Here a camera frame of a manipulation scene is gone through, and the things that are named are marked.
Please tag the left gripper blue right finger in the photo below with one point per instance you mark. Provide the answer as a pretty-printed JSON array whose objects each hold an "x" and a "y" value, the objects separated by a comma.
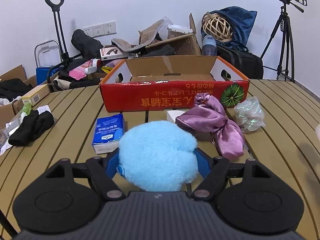
[{"x": 204, "y": 162}]

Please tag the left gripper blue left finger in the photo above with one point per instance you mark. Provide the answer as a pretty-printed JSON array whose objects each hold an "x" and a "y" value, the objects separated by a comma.
[{"x": 111, "y": 161}]

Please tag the blue tissue pack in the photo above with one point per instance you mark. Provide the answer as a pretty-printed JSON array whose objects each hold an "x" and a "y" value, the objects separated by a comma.
[{"x": 107, "y": 134}]

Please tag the light blue plush toy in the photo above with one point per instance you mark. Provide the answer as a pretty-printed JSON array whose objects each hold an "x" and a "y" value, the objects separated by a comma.
[{"x": 158, "y": 156}]

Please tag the white round foam puck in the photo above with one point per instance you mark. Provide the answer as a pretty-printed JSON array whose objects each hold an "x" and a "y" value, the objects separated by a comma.
[{"x": 317, "y": 130}]

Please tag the pink satin bow scrunchie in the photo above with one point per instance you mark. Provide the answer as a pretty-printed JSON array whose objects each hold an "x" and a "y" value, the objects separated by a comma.
[{"x": 208, "y": 116}]

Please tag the white foam wedge piece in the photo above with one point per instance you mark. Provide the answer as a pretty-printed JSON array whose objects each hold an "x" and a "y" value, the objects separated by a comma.
[{"x": 173, "y": 114}]

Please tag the iridescent crumpled wrapper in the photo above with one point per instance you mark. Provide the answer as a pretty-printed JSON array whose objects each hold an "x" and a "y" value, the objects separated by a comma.
[{"x": 249, "y": 115}]

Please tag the black cloth on table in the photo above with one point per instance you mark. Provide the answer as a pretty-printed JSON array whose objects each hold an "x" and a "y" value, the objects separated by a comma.
[{"x": 31, "y": 128}]

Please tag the red cardboard fruit box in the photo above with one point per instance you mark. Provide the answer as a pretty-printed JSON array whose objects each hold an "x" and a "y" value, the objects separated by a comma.
[{"x": 163, "y": 82}]

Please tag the green small bottle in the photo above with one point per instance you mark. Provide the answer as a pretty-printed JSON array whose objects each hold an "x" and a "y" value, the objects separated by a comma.
[{"x": 26, "y": 110}]

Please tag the yellow small carton box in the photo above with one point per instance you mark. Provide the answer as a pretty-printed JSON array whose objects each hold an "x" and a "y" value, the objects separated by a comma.
[{"x": 36, "y": 94}]

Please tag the black suitcase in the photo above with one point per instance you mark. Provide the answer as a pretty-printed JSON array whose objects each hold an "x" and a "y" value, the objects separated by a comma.
[{"x": 249, "y": 64}]

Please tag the blue water bottle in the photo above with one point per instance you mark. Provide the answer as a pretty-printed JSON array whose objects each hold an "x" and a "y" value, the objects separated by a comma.
[{"x": 209, "y": 47}]

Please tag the brown cardboard box open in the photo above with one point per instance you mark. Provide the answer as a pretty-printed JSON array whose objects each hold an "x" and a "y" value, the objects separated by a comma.
[{"x": 179, "y": 43}]

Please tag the folding step stool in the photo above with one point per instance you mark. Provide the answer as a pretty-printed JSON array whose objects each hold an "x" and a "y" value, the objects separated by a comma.
[{"x": 47, "y": 54}]

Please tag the woven rattan ball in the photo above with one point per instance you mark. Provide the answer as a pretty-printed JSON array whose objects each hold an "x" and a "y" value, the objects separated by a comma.
[{"x": 215, "y": 25}]

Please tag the dark blue velvet bag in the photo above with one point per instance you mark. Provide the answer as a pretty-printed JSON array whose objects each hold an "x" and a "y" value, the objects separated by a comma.
[{"x": 242, "y": 22}]

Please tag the black drawstring bag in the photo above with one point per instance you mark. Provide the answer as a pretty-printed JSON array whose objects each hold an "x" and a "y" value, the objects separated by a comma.
[{"x": 89, "y": 47}]

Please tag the white wall socket strip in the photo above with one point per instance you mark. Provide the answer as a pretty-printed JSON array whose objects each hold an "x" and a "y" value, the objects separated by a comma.
[{"x": 98, "y": 30}]

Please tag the black trolley handle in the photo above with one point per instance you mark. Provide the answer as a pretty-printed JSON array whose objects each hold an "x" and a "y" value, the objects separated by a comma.
[{"x": 55, "y": 6}]

